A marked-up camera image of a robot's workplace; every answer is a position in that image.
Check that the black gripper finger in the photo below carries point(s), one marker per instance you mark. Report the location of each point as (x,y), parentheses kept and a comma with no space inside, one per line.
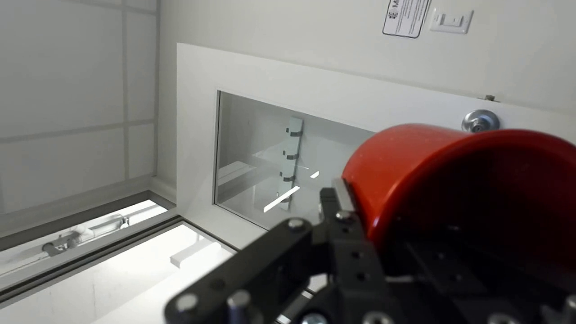
(352,260)

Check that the orange-red cup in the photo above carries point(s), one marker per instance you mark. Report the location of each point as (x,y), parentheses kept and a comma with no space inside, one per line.
(510,188)

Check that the white door with handle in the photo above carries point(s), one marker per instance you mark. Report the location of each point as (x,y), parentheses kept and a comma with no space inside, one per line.
(258,137)

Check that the wall label sign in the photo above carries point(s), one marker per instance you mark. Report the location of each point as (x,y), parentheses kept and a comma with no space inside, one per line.
(404,18)

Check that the wall light switch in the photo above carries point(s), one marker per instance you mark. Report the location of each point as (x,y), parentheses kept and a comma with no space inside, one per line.
(451,22)

